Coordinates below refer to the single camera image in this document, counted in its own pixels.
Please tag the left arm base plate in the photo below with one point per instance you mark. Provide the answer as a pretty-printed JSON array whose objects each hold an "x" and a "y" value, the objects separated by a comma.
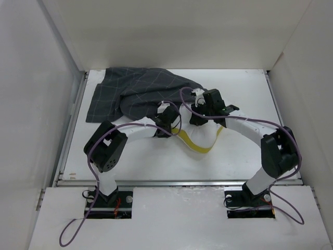
[{"x": 120, "y": 208}]

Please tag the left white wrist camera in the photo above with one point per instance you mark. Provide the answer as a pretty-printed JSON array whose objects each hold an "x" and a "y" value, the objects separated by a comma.
[{"x": 162, "y": 107}]

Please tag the white pillow yellow edge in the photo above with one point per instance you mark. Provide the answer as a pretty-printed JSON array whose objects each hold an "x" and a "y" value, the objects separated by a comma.
[{"x": 200, "y": 139}]

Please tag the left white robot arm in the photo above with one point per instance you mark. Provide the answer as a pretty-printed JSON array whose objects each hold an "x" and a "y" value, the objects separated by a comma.
[{"x": 105, "y": 147}]

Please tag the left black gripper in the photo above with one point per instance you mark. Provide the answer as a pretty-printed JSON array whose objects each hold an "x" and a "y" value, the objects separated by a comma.
[{"x": 166, "y": 135}]

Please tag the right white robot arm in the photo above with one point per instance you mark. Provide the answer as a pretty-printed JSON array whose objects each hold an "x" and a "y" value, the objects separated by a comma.
[{"x": 279, "y": 151}]

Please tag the left aluminium frame rail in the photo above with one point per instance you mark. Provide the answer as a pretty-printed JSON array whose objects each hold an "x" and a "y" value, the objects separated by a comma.
[{"x": 64, "y": 144}]

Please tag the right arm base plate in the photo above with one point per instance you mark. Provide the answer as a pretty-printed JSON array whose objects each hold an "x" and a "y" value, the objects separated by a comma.
[{"x": 239, "y": 207}]

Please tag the front white foam board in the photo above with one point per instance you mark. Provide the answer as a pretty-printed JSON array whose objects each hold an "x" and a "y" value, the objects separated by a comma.
[{"x": 180, "y": 218}]

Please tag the dark grey checked pillowcase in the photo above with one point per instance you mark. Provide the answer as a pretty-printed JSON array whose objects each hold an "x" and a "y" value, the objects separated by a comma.
[{"x": 136, "y": 92}]

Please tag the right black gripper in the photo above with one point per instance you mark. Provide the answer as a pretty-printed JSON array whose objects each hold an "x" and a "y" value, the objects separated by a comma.
[{"x": 195, "y": 120}]

